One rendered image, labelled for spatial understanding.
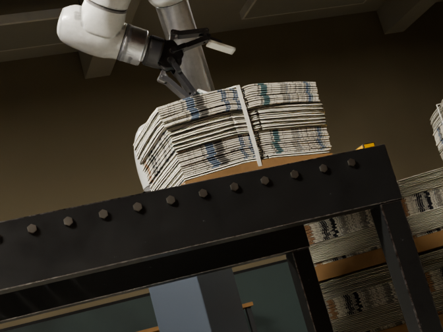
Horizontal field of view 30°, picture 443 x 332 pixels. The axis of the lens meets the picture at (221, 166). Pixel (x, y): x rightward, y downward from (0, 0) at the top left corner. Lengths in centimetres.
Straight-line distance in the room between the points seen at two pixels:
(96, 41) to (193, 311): 99
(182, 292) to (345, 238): 53
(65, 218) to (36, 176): 769
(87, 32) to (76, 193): 728
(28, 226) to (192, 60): 122
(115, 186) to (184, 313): 671
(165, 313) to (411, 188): 86
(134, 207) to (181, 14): 111
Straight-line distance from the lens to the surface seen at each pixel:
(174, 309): 264
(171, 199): 155
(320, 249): 249
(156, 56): 198
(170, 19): 254
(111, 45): 197
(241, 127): 185
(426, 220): 253
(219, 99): 186
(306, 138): 190
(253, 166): 183
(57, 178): 921
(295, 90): 193
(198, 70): 260
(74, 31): 196
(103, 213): 152
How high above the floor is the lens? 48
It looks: 12 degrees up
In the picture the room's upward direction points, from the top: 16 degrees counter-clockwise
